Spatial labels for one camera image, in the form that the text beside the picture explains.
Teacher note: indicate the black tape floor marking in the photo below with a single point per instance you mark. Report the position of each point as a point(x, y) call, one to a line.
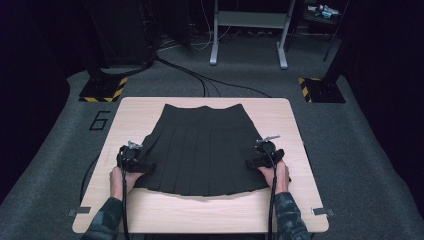
point(99, 120)

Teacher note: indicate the black stand base, yellow stripes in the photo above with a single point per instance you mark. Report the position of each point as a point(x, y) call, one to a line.
point(321, 90)
point(103, 90)

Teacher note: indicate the grey metal desk frame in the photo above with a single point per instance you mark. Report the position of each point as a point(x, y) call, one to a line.
point(248, 20)

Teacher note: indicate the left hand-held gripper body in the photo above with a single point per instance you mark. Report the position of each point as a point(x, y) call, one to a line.
point(128, 156)

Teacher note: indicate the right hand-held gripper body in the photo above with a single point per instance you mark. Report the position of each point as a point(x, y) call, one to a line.
point(268, 151)

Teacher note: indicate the person's right hand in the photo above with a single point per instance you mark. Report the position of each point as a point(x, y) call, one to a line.
point(281, 176)

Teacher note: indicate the person's left hand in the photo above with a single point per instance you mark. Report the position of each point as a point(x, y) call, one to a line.
point(118, 183)

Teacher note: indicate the grey tape strip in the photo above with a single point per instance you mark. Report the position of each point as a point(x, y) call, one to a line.
point(323, 211)
point(80, 211)

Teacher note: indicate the black pleated skirt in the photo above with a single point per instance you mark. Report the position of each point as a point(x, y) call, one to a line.
point(203, 150)

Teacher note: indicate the dark shelf with small items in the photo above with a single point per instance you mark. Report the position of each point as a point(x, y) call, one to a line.
point(321, 11)

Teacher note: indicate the black cabinet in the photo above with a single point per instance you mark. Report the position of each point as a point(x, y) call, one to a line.
point(123, 30)

